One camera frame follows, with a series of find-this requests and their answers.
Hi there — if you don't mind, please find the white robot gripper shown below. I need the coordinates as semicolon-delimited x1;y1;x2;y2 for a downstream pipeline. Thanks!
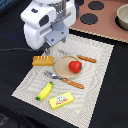
21;0;76;55

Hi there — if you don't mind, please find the orange toy bread loaf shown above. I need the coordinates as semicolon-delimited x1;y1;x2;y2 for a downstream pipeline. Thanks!
32;56;54;66

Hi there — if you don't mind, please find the red toy tomato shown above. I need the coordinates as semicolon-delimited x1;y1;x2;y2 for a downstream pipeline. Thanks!
68;61;82;73

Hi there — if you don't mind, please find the round wooden plate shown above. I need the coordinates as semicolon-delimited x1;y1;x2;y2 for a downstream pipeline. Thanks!
54;55;81;78

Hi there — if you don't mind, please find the white woven placemat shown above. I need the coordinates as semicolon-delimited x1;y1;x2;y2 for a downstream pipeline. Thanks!
12;34;113;128

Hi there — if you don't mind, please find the yellow toy banana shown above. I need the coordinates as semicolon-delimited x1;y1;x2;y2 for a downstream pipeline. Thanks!
36;82;53;101

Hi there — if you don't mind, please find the yellow toy butter box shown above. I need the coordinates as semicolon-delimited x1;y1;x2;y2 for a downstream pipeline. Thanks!
49;92;74;109

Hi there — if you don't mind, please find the pink toy stove top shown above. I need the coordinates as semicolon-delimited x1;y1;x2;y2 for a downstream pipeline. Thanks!
71;0;128;43

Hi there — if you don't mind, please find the white bowl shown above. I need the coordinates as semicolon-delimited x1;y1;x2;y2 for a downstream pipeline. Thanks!
117;4;128;30

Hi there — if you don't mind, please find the toy fork wooden handle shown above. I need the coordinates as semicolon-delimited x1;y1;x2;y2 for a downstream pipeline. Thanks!
44;71;84;89

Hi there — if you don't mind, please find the toy knife wooden handle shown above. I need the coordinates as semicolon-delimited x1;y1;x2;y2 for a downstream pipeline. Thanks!
57;49;97;64

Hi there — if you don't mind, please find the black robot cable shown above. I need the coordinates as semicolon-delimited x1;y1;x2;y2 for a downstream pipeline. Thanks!
0;47;34;53

